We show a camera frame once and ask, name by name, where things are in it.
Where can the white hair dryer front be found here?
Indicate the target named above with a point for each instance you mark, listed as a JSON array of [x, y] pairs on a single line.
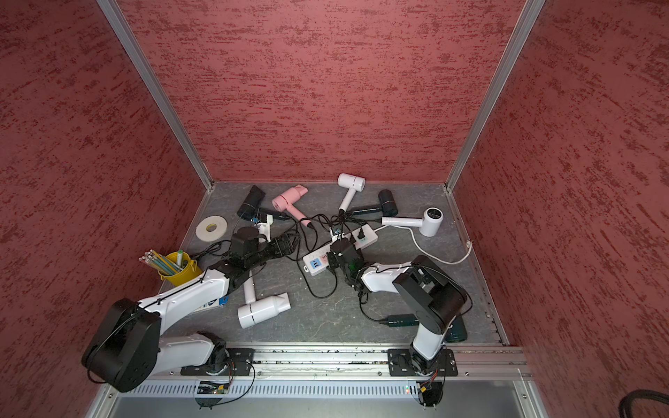
[[255, 311]]

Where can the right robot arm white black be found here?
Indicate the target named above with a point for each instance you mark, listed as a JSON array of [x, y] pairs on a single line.
[[433, 297]]

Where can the aluminium front rail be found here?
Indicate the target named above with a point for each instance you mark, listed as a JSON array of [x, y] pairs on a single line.
[[327, 380]]

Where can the white square hair dryer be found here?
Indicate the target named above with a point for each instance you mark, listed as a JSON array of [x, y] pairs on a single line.
[[353, 184]]

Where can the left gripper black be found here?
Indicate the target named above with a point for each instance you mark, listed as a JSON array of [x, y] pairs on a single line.
[[279, 252]]

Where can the pink hair dryer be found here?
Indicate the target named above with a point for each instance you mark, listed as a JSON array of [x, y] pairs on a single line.
[[285, 203]]

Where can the dark green hair dryer back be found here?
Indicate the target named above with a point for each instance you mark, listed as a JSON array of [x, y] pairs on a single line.
[[386, 206]]

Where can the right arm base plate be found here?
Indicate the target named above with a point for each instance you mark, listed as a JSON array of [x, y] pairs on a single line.
[[408, 362]]

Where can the white tape roll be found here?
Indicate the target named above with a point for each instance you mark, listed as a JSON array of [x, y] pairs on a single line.
[[211, 229]]

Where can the black hair dryer far left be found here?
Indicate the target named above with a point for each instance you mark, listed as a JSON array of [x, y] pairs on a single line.
[[251, 208]]

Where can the white round hair dryer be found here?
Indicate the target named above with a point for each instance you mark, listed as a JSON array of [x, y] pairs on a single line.
[[428, 225]]

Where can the yellow cup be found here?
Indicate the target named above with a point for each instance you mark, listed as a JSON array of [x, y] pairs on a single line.
[[190, 268]]

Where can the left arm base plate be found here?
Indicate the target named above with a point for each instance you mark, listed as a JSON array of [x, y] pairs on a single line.
[[234, 362]]

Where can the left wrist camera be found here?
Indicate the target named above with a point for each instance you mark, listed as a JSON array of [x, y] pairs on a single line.
[[264, 229]]

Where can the white power strip coloured sockets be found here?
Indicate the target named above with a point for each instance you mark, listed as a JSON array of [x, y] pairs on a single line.
[[317, 261]]

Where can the bundle of pencils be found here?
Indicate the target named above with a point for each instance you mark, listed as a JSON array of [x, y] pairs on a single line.
[[160, 263]]

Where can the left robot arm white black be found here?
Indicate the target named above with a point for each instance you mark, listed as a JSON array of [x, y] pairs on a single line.
[[129, 345]]

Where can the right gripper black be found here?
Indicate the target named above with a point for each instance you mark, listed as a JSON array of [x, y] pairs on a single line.
[[332, 259]]

